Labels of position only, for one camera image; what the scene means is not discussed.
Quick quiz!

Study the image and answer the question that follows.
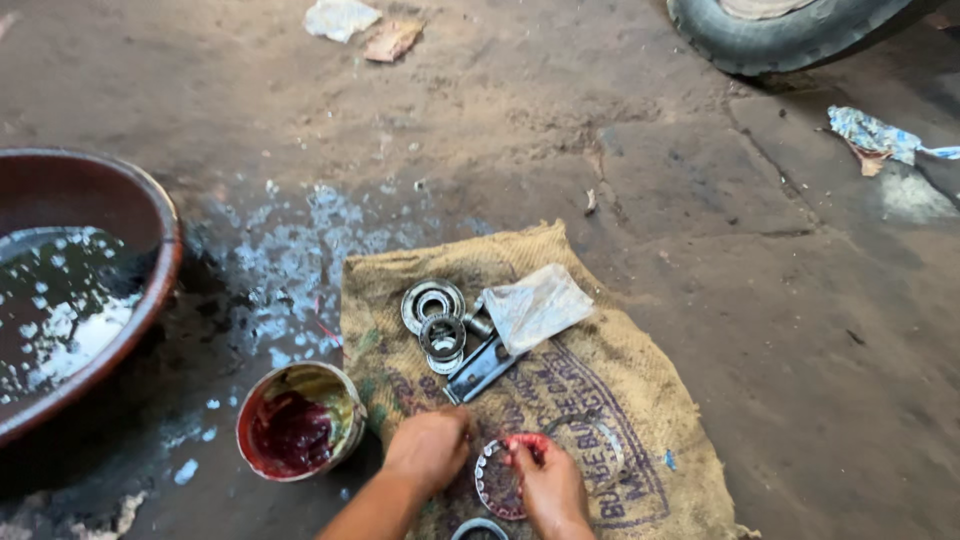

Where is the person's left hand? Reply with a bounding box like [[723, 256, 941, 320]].
[[382, 405, 475, 497]]

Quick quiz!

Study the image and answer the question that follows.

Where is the person's right hand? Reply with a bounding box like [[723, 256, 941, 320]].
[[504, 432, 597, 540]]

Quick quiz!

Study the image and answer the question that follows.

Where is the greased bearing roller cage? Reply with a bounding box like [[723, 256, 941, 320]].
[[474, 435, 552, 522]]

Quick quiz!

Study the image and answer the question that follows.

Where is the burlap jute sack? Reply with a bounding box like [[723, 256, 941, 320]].
[[339, 219, 760, 540]]

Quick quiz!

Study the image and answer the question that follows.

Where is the short steel bushing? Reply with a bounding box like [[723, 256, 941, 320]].
[[463, 296, 496, 340]]

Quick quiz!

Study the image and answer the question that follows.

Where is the large steel bearing race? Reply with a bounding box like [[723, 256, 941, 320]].
[[400, 278, 467, 336]]

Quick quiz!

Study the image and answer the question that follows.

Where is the clear plastic bag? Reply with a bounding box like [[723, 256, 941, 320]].
[[481, 262, 596, 357]]

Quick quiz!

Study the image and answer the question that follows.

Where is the tin of red grease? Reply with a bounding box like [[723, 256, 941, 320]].
[[235, 360, 369, 483]]

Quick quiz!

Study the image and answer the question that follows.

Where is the brown cardboard scrap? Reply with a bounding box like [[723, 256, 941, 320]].
[[363, 18, 426, 64]]

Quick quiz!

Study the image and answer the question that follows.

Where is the large brown basin with liquid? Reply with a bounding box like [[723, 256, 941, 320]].
[[0, 147, 184, 448]]

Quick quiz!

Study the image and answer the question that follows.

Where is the white crumpled paper scrap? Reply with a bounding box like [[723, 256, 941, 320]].
[[303, 0, 384, 44]]

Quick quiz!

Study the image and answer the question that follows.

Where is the blue crumpled wrapper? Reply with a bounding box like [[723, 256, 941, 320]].
[[826, 105, 960, 178]]

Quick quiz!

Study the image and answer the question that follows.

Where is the black vehicle tyre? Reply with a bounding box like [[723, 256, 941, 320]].
[[666, 0, 948, 78]]

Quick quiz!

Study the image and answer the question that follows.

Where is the grey metal bracket plate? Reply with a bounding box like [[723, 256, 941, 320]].
[[443, 334, 526, 406]]

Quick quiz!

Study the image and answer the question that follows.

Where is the small steel bearing ring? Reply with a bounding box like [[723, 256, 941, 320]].
[[418, 313, 468, 363]]

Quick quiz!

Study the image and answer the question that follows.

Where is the dark metal ring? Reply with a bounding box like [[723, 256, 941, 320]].
[[450, 517, 510, 540]]

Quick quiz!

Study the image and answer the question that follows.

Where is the thin steel ring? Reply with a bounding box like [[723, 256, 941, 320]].
[[541, 411, 626, 496]]

